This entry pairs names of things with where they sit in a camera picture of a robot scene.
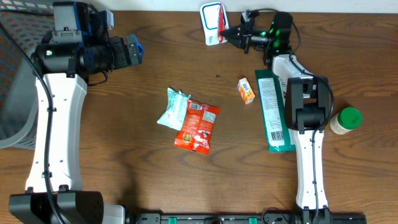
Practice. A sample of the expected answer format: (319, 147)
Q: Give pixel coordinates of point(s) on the mint green wipes pack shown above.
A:
(174, 115)

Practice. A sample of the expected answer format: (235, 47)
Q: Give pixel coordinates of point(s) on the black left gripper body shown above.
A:
(119, 59)

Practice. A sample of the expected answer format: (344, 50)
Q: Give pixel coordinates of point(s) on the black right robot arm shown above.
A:
(308, 105)

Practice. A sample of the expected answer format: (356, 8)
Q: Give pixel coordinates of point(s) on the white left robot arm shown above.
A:
(54, 189)

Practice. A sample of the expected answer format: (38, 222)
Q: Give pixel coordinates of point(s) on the red sachet stick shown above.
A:
(221, 25)

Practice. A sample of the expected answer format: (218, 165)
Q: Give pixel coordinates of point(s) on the small orange box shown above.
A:
(245, 91)

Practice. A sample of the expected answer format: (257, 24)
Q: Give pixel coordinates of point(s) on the grey plastic mesh basket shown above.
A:
(26, 22)

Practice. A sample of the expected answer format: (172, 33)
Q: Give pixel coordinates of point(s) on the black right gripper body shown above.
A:
(253, 37)

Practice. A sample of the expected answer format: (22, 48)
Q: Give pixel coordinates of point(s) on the green product pouch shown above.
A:
(279, 136)

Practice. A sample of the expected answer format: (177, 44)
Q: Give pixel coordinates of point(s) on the green lid spice jar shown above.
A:
(346, 120)

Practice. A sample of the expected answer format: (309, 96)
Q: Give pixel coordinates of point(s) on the white barcode scanner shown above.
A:
(209, 19)

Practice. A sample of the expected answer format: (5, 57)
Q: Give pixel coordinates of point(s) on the orange snack packet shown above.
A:
(197, 129)

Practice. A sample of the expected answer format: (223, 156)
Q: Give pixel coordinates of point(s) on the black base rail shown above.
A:
(156, 218)

